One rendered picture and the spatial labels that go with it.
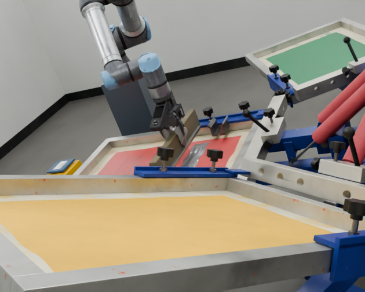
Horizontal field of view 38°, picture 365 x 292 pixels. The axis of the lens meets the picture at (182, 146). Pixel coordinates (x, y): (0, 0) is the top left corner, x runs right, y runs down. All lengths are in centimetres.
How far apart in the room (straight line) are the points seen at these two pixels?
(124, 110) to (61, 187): 146
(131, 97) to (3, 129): 389
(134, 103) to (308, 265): 185
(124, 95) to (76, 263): 186
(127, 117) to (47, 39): 449
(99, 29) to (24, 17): 492
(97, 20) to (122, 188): 100
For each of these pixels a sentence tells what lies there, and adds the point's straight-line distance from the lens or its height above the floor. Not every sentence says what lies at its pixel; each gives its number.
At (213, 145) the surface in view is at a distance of 210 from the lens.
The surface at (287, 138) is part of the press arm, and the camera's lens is 179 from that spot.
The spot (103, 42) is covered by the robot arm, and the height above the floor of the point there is 147.
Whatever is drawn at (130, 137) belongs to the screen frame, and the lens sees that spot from 238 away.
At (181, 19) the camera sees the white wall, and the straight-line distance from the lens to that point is 604.
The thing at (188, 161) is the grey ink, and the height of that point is 96.
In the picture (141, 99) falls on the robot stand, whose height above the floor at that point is 108.
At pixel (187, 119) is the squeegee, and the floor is 110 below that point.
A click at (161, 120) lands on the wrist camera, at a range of 185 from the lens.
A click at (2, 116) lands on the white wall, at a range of 633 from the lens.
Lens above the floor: 184
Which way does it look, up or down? 24 degrees down
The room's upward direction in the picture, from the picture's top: 21 degrees counter-clockwise
